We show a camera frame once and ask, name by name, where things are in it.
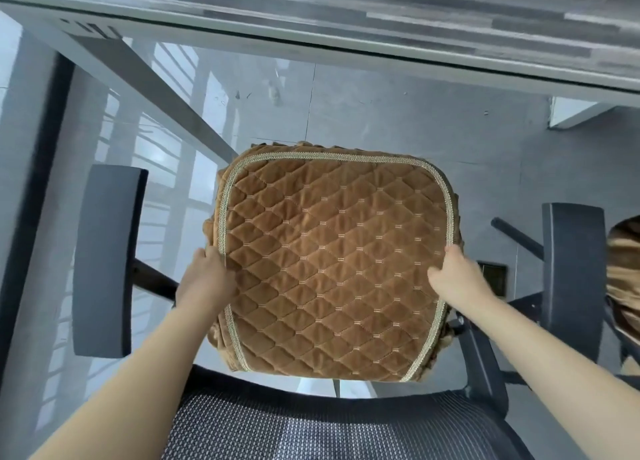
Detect person's left hand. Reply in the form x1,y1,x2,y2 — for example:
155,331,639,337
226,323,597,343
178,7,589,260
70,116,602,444
175,246,239,315

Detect person's right hand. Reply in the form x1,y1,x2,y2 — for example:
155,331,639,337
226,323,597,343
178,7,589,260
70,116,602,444
427,244,496,308

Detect black office chair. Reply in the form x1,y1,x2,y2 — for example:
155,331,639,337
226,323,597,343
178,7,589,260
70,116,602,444
491,218,640,391
72,164,609,460

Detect brown quilted cushion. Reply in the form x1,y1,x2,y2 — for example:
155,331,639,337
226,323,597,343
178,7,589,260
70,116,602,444
605,216,640,375
202,142,463,383

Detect person's right forearm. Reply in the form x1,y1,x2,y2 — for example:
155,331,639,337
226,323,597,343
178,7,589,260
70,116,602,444
452,294,640,460

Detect person's left forearm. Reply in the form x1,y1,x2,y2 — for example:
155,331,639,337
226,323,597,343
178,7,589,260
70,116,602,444
29,299,226,460

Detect person's white trousers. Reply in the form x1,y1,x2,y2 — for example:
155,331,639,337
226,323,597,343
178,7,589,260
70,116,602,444
295,374,376,401

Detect brass floor socket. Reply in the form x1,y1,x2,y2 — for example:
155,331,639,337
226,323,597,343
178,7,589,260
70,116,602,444
477,260,509,295

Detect striped wooden table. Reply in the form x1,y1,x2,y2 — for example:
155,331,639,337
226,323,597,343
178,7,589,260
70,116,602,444
0,0,640,166

